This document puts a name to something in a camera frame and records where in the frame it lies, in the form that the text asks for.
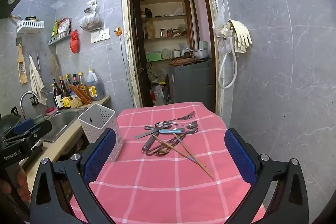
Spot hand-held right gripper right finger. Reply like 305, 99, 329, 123
224, 128, 309, 224

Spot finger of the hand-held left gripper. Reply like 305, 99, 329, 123
3, 118, 52, 144

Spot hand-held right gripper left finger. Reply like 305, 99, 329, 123
30, 128, 117, 224

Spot white perforated utensil holder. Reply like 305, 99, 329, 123
78, 103, 124, 162

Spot wooden chopstick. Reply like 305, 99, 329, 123
173, 133, 215, 180
152, 134, 206, 168

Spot steel round handled tool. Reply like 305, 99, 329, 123
142, 132, 158, 155

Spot steel table knife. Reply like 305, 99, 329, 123
134, 127, 161, 140

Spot brass spoon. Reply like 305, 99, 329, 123
155, 148, 172, 157

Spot steel fork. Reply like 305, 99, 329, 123
155, 111, 196, 126

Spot blue handled peeler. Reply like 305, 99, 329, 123
159, 128, 185, 135

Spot person's left hand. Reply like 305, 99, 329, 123
0, 164, 31, 212

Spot steel faucet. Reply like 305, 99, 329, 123
20, 91, 40, 121

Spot steel sink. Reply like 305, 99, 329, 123
41, 109, 87, 143

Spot black pump bottle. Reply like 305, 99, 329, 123
52, 79, 63, 109

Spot beige hanging towel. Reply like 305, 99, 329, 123
29, 55, 47, 106

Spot dark sauce bottle large label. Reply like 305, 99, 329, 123
59, 76, 72, 110

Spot wooden grater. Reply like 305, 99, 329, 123
17, 38, 28, 85

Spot orange snack packet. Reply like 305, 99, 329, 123
69, 84, 92, 106

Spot large oil jug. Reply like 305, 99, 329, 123
86, 69, 105, 101

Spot pink checked tablecloth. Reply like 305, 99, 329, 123
70, 102, 268, 224

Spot bags on floor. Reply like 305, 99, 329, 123
150, 82, 172, 107

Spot grey fridge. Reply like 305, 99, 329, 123
168, 59, 213, 107

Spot red plastic bag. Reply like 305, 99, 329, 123
70, 29, 80, 54

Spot snack packets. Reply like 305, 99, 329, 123
51, 17, 71, 37

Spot metal pot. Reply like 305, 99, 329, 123
192, 48, 209, 60

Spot green box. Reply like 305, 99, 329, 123
146, 51, 163, 63

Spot wooden cutting board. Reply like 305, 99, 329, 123
169, 56, 201, 67

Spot cream rubber gloves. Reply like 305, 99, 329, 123
227, 20, 253, 54

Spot clear bag of dried goods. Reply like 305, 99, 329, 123
79, 0, 104, 31

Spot hanging clear plastic bags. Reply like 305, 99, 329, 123
212, 4, 232, 56

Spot wooden shelf unit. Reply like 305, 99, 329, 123
140, 0, 195, 62

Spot grey wall rack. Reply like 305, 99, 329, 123
47, 28, 72, 46

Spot white power cable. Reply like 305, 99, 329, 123
119, 35, 132, 84

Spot white wall basket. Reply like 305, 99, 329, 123
16, 19, 45, 34

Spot cream door frame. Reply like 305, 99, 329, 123
121, 0, 225, 116

